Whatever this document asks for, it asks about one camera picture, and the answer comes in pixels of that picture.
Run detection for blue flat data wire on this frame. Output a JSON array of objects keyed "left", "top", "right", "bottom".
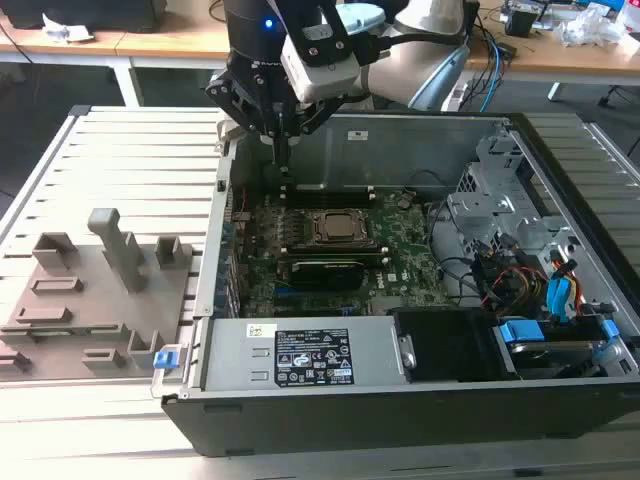
[{"left": 546, "top": 253, "right": 577, "bottom": 325}]

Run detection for tall black box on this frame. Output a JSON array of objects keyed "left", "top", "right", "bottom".
[{"left": 462, "top": 0, "right": 482, "bottom": 32}]

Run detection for small black device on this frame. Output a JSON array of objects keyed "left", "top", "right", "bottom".
[{"left": 503, "top": 6, "right": 539, "bottom": 38}]

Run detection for clear plastic bag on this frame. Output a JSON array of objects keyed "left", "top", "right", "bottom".
[{"left": 553, "top": 2, "right": 627, "bottom": 49}]

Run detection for large black box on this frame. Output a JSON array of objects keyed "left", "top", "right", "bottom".
[{"left": 7, "top": 0, "right": 162, "bottom": 34}]

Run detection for black RAM stick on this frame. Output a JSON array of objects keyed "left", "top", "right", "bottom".
[
  {"left": 2, "top": 324, "right": 124, "bottom": 338},
  {"left": 295, "top": 183, "right": 370, "bottom": 195}
]

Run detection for silver CPU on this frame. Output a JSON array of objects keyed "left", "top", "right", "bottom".
[{"left": 323, "top": 213, "right": 370, "bottom": 238}]

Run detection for hard disk in blue carrier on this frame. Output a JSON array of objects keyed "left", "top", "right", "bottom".
[{"left": 492, "top": 318, "right": 632, "bottom": 382}]

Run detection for black PC case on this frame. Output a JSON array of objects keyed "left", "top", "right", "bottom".
[{"left": 159, "top": 112, "right": 640, "bottom": 459}]

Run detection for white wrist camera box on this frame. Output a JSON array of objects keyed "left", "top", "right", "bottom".
[{"left": 279, "top": 23, "right": 362, "bottom": 104}]

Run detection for red yellow black wire bundle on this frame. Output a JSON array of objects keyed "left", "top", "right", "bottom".
[{"left": 478, "top": 263, "right": 551, "bottom": 317}]

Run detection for crumpled white paper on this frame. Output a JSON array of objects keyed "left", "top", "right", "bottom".
[{"left": 41, "top": 12, "right": 96, "bottom": 44}]

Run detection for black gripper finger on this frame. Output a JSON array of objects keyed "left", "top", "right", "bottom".
[
  {"left": 280, "top": 96, "right": 347, "bottom": 172},
  {"left": 204, "top": 71, "right": 283, "bottom": 170}
]

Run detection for black chair base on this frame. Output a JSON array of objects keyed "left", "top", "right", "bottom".
[{"left": 598, "top": 83, "right": 640, "bottom": 107}]

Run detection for grey power supply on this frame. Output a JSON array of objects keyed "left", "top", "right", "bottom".
[{"left": 199, "top": 314, "right": 410, "bottom": 395}]

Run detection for green motherboard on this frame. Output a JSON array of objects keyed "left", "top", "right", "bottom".
[{"left": 232, "top": 187, "right": 451, "bottom": 319}]

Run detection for black fan shroud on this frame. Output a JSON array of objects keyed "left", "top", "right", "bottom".
[{"left": 388, "top": 307, "right": 516, "bottom": 385}]

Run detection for grey parts rack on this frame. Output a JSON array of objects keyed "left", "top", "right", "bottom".
[{"left": 0, "top": 207, "right": 196, "bottom": 380}]

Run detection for wooden desk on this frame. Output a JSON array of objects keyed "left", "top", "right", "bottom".
[
  {"left": 467, "top": 0, "right": 640, "bottom": 101},
  {"left": 0, "top": 0, "right": 331, "bottom": 109}
]

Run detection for metal drive cage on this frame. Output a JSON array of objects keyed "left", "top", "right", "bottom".
[{"left": 446, "top": 133, "right": 576, "bottom": 262}]

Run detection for black graphics card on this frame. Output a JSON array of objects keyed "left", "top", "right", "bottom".
[{"left": 288, "top": 258, "right": 367, "bottom": 292}]

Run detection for blue hanging cable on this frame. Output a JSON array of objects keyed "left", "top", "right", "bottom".
[{"left": 479, "top": 34, "right": 508, "bottom": 114}]

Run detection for white power strip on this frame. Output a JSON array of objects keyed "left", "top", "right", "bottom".
[{"left": 439, "top": 79, "right": 469, "bottom": 113}]

